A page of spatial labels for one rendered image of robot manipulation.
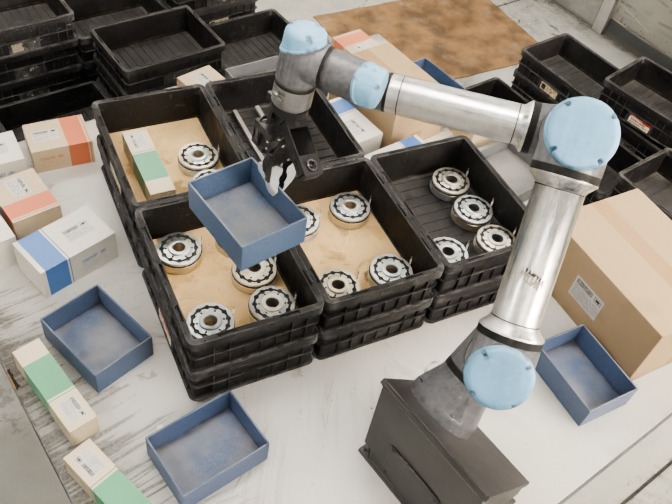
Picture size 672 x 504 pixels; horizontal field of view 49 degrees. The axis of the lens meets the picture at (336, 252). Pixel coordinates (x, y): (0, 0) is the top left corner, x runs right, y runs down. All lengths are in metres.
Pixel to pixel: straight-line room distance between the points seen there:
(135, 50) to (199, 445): 1.76
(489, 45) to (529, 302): 3.11
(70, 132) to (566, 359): 1.44
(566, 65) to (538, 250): 2.36
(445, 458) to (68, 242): 1.02
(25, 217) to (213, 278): 0.51
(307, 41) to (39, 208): 0.94
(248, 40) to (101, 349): 1.83
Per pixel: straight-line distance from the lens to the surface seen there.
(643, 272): 1.93
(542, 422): 1.81
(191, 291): 1.70
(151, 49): 3.00
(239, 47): 3.23
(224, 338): 1.51
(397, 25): 4.26
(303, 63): 1.31
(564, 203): 1.27
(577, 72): 3.55
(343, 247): 1.81
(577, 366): 1.93
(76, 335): 1.81
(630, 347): 1.90
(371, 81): 1.29
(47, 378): 1.69
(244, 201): 1.55
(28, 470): 2.46
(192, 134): 2.07
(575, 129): 1.24
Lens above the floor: 2.16
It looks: 48 degrees down
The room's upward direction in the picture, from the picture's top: 11 degrees clockwise
